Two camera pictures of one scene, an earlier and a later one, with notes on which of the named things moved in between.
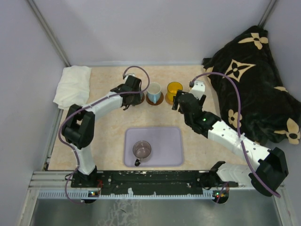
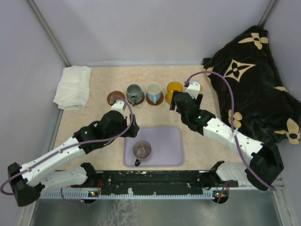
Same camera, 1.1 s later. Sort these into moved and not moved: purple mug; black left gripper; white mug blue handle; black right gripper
Moved: black left gripper
Not moved: purple mug; white mug blue handle; black right gripper
